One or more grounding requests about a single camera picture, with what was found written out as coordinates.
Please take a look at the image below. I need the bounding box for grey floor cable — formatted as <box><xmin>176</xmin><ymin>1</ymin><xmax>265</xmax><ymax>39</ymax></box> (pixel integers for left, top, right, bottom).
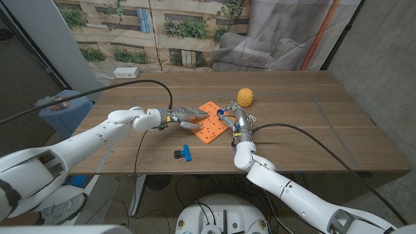
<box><xmin>263</xmin><ymin>190</ymin><xmax>295</xmax><ymax>234</ymax></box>

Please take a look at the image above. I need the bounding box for orange peg board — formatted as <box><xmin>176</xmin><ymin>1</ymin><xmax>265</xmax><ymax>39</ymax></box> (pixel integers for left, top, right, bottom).
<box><xmin>190</xmin><ymin>101</ymin><xmax>238</xmax><ymax>145</ymax></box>

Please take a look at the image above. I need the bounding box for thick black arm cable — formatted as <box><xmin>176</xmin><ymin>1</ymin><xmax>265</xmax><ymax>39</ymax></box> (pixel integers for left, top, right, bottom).
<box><xmin>252</xmin><ymin>122</ymin><xmax>409</xmax><ymax>226</ymax></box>
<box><xmin>0</xmin><ymin>79</ymin><xmax>174</xmax><ymax>126</ymax></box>

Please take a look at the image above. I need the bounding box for yellow pineapple toy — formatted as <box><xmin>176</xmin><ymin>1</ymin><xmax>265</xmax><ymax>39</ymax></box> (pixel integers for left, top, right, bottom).
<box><xmin>236</xmin><ymin>87</ymin><xmax>254</xmax><ymax>108</ymax></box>

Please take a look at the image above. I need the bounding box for blue and black clip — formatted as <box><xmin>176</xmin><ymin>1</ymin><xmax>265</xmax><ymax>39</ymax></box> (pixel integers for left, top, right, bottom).
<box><xmin>173</xmin><ymin>144</ymin><xmax>192</xmax><ymax>163</ymax></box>

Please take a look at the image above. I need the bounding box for blue stool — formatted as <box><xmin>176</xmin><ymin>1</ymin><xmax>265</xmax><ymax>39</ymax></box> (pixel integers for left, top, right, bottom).
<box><xmin>38</xmin><ymin>89</ymin><xmax>94</xmax><ymax>137</ymax></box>

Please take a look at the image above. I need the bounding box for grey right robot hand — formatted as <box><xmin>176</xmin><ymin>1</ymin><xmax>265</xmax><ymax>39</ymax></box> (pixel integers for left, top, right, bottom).
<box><xmin>216</xmin><ymin>101</ymin><xmax>254</xmax><ymax>144</ymax></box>

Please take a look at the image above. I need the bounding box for printed backdrop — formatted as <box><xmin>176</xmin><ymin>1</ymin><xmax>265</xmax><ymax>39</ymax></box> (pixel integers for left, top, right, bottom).
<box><xmin>53</xmin><ymin>0</ymin><xmax>362</xmax><ymax>87</ymax></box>

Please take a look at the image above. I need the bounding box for white table leg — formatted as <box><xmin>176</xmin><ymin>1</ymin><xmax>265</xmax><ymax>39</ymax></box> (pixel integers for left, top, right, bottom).
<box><xmin>128</xmin><ymin>174</ymin><xmax>147</xmax><ymax>217</ymax></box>

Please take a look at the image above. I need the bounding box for clear bag of toys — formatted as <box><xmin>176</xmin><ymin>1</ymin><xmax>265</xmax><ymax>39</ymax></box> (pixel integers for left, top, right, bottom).
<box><xmin>34</xmin><ymin>96</ymin><xmax>71</xmax><ymax>111</ymax></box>

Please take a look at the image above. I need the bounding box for thin black cable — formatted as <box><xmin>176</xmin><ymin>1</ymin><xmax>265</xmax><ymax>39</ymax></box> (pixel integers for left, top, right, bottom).
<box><xmin>133</xmin><ymin>129</ymin><xmax>149</xmax><ymax>218</ymax></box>

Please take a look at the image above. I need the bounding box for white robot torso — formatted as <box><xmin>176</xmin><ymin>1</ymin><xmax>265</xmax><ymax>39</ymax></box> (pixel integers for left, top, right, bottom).
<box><xmin>175</xmin><ymin>194</ymin><xmax>270</xmax><ymax>234</ymax></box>

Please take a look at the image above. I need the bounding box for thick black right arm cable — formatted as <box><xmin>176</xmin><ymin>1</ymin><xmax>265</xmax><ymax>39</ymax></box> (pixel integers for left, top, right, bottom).
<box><xmin>252</xmin><ymin>122</ymin><xmax>409</xmax><ymax>226</ymax></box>

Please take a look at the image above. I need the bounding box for grey sneaker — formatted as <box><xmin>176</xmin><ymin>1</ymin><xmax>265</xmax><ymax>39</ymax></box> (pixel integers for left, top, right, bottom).
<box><xmin>40</xmin><ymin>192</ymin><xmax>88</xmax><ymax>226</ymax></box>

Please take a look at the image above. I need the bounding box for grey partition panel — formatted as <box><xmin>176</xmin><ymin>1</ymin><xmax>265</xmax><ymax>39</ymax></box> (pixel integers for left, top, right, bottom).
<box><xmin>1</xmin><ymin>0</ymin><xmax>107</xmax><ymax>102</ymax></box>

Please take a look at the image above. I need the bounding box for blue box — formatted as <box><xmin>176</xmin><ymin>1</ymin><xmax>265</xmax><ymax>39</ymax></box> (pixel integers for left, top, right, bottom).
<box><xmin>63</xmin><ymin>175</ymin><xmax>88</xmax><ymax>189</ymax></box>

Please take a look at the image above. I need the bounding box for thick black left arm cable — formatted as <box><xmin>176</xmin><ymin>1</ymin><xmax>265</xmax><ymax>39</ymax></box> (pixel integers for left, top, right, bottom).
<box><xmin>0</xmin><ymin>79</ymin><xmax>174</xmax><ymax>126</ymax></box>

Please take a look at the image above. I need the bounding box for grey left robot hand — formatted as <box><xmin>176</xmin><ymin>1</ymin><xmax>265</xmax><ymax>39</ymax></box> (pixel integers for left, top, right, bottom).
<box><xmin>161</xmin><ymin>106</ymin><xmax>211</xmax><ymax>130</ymax></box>

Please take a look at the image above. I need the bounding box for white power strip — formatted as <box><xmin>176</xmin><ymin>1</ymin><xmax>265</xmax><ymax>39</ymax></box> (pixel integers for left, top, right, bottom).
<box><xmin>113</xmin><ymin>67</ymin><xmax>140</xmax><ymax>79</ymax></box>

